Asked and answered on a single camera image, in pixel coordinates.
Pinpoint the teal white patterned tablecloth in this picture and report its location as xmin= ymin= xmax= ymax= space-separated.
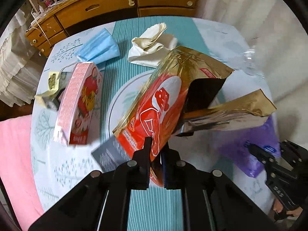
xmin=30 ymin=16 xmax=280 ymax=231

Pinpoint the clear plastic wrapper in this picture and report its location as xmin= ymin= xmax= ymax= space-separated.
xmin=240 ymin=46 xmax=265 ymax=79

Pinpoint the purple plastic bag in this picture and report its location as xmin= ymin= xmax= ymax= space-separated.
xmin=214 ymin=115 xmax=282 ymax=178

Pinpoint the pink bed blanket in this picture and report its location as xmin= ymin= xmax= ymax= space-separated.
xmin=1 ymin=115 xmax=44 ymax=230

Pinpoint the wooden desk with drawers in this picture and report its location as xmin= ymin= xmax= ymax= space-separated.
xmin=25 ymin=0 xmax=198 ymax=57

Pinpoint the person's right hand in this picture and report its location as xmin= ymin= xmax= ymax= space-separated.
xmin=273 ymin=199 xmax=303 ymax=221

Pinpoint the cream floral curtain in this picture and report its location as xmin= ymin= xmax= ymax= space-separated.
xmin=197 ymin=0 xmax=307 ymax=146

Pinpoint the white tissue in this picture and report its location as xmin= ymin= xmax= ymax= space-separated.
xmin=127 ymin=23 xmax=178 ymax=68

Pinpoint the red gold snack bag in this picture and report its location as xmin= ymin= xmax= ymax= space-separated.
xmin=112 ymin=45 xmax=278 ymax=188

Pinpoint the pink strawberry box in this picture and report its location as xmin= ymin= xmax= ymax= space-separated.
xmin=53 ymin=62 xmax=103 ymax=146

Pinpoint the white lace bed skirt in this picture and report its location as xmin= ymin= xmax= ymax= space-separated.
xmin=1 ymin=9 xmax=47 ymax=107

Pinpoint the black card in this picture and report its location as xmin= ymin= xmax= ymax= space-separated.
xmin=91 ymin=136 xmax=131 ymax=173

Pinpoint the blue face mask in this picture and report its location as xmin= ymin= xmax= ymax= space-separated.
xmin=76 ymin=28 xmax=120 ymax=65

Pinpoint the white charging cable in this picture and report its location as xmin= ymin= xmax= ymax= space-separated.
xmin=30 ymin=6 xmax=52 ymax=47

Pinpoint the green dark small box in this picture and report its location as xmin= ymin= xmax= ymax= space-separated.
xmin=34 ymin=71 xmax=72 ymax=111

